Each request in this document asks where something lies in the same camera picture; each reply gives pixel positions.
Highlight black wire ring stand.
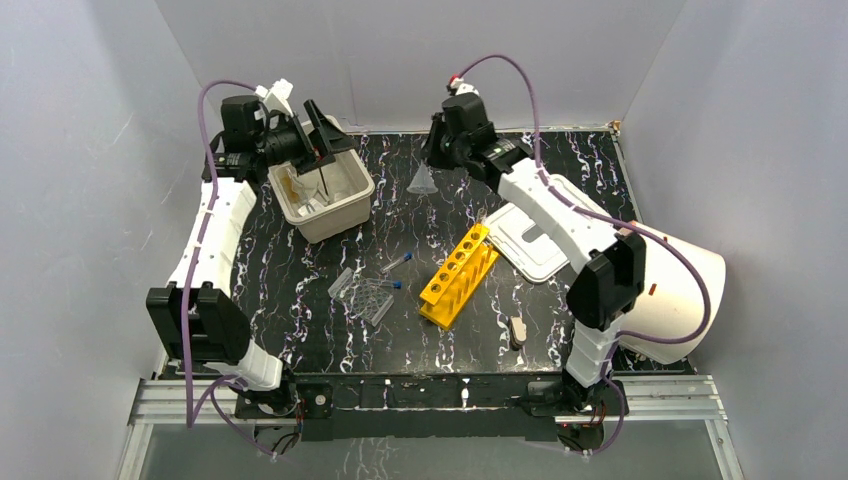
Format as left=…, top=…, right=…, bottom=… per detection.
left=318, top=167, right=331, bottom=204

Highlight clear plastic funnel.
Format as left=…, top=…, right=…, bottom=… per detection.
left=406, top=162, right=439, bottom=195

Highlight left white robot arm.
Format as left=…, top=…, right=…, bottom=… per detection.
left=146, top=94, right=354, bottom=416

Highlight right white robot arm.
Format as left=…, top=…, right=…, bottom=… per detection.
left=423, top=93, right=646, bottom=414

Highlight beige plastic bin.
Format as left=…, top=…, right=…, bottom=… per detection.
left=268, top=149, right=375, bottom=244

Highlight blue capped plastic tube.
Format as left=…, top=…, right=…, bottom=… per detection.
left=380, top=252, right=413, bottom=273

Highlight white bin lid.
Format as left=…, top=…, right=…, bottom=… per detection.
left=483, top=187, right=616, bottom=284

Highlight yellow test tube rack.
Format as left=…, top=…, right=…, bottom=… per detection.
left=419, top=223, right=500, bottom=331

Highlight clear well plate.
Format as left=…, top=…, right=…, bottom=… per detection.
left=327, top=268, right=394, bottom=326

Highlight small beige stopper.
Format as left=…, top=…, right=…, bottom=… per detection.
left=509, top=316, right=527, bottom=350

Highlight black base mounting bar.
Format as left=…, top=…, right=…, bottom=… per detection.
left=295, top=373, right=579, bottom=441

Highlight white centrifuge with orange lid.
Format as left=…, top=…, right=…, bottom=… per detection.
left=620, top=226, right=726, bottom=365

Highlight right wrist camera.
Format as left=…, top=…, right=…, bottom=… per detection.
left=446, top=75, right=480, bottom=96

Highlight aluminium frame rail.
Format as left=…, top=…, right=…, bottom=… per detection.
left=119, top=377, right=747, bottom=480

